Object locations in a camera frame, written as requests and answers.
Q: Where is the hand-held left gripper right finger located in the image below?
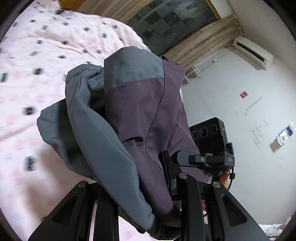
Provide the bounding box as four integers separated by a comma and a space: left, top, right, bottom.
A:
162, 151, 270, 241

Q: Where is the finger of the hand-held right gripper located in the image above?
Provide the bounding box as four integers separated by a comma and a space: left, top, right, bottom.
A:
171, 150, 201, 166

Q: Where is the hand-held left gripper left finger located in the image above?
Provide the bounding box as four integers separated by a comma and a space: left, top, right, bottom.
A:
28, 181, 119, 241

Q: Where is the grey purple hooded jacket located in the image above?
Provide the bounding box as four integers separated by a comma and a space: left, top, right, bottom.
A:
36, 46, 212, 240

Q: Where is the person's right hand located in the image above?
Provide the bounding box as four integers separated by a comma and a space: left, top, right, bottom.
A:
218, 170, 231, 189

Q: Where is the white metal shelf rack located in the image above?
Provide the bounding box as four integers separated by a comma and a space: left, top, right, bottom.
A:
183, 66, 201, 85

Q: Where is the white plastic bag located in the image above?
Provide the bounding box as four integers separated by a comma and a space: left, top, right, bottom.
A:
261, 222, 287, 241

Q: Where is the dark glass window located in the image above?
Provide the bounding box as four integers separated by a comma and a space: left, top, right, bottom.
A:
127, 0, 220, 56

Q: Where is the pink cat print blanket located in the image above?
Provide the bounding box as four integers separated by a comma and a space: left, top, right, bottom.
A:
0, 0, 162, 241

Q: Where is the orange wooden wardrobe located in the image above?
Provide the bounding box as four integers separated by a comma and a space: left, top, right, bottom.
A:
58, 0, 88, 11

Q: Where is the white wall air conditioner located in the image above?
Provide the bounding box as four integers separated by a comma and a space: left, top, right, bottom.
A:
232, 38, 273, 70

